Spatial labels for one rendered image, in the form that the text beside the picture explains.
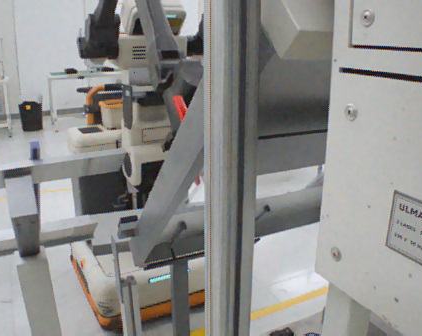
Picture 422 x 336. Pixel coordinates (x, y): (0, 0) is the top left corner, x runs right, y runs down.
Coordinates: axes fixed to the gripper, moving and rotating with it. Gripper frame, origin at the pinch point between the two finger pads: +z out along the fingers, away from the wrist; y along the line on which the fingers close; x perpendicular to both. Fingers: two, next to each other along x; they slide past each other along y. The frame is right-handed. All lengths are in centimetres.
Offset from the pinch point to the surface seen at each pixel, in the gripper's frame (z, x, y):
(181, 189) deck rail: 5.1, -12.9, -9.5
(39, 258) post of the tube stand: 6.5, 12.3, -31.0
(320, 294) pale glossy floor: 36, 104, 93
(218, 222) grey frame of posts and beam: 14.7, -31.6, -14.1
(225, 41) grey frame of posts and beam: 1.7, -42.7, -13.9
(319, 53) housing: 2.9, -42.7, -3.9
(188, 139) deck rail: 1.0, -21.5, -10.1
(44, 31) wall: -465, 498, 23
